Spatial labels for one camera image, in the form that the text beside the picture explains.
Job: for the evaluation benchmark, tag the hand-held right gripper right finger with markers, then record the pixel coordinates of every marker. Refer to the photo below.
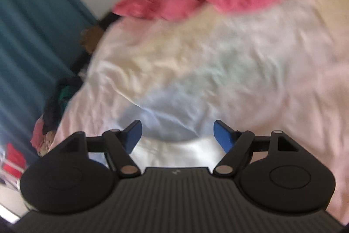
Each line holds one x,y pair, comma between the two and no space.
221,134

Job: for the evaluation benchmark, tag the teal curtain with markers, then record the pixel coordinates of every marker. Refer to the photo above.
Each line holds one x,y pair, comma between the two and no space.
30,47

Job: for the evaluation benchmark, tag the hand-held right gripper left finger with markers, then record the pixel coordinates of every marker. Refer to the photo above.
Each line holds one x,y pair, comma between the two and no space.
134,134

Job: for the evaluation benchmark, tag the red and white box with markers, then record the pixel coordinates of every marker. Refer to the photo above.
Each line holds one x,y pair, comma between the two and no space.
12,159

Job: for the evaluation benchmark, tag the brown bag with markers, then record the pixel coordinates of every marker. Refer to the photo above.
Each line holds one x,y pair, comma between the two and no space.
91,37

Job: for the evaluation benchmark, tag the pastel rainbow bed sheet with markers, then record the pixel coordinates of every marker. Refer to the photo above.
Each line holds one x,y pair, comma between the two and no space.
207,69

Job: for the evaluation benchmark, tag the pile of dark clothes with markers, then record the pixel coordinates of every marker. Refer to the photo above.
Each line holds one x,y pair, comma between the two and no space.
61,104

